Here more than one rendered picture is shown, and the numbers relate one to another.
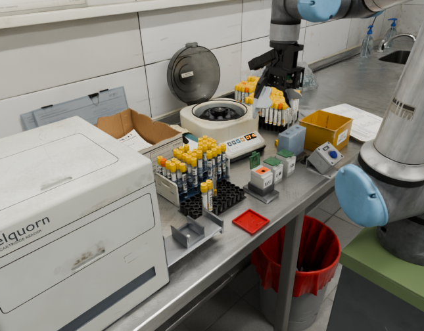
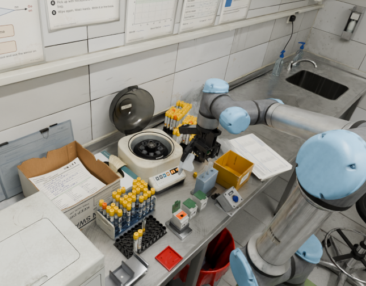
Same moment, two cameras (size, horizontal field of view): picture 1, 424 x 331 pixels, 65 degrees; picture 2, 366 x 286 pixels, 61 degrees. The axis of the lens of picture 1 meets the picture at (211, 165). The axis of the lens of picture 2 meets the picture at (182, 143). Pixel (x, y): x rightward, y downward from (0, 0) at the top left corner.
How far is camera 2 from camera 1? 0.38 m
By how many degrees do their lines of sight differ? 11
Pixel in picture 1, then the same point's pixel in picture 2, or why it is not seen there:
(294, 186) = (203, 222)
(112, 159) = (75, 255)
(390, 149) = (265, 255)
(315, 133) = (224, 174)
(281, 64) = (203, 141)
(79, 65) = (33, 108)
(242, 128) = (168, 165)
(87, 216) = not seen: outside the picture
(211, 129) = (143, 168)
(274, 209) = (187, 246)
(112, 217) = not seen: outside the picture
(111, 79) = (61, 116)
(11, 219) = not seen: outside the picture
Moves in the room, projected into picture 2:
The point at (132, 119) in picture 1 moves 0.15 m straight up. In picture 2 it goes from (76, 149) to (74, 118)
